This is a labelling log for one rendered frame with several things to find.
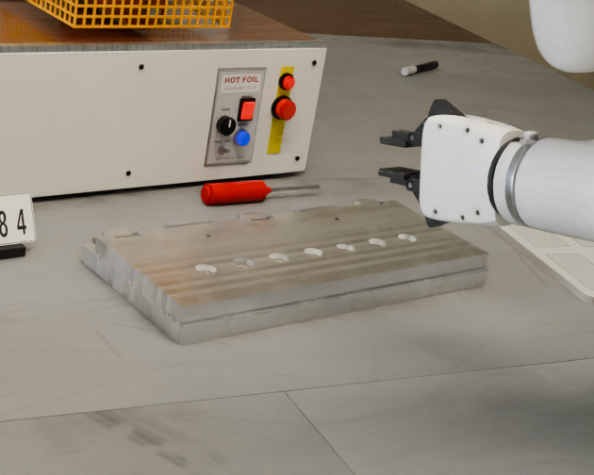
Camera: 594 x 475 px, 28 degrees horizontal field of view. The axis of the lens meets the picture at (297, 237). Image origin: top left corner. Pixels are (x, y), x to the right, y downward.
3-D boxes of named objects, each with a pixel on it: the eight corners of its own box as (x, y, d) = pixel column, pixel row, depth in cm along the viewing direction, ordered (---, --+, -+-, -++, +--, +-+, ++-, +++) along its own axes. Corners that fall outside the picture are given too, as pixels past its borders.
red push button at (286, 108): (277, 123, 160) (281, 100, 158) (269, 119, 161) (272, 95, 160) (297, 122, 162) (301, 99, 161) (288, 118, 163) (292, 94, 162)
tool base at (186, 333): (179, 346, 117) (184, 313, 115) (80, 260, 131) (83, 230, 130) (484, 286, 144) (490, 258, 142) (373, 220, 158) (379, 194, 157)
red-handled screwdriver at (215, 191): (208, 208, 152) (211, 188, 151) (198, 200, 154) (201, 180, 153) (321, 200, 162) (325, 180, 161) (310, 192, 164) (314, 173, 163)
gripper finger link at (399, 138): (425, 119, 115) (379, 112, 120) (423, 151, 116) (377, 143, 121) (449, 117, 117) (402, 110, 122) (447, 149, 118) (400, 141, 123)
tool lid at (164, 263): (180, 323, 116) (182, 306, 116) (87, 246, 129) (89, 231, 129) (486, 267, 143) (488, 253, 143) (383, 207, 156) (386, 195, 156)
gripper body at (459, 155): (502, 126, 105) (413, 114, 113) (495, 238, 107) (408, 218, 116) (556, 122, 110) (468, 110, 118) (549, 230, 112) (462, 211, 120)
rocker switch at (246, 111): (240, 122, 157) (243, 100, 156) (236, 121, 157) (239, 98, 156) (255, 122, 158) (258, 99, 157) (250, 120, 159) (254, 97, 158)
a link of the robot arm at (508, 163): (517, 135, 103) (490, 131, 105) (510, 234, 105) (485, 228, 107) (577, 129, 108) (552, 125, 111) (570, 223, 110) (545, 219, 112)
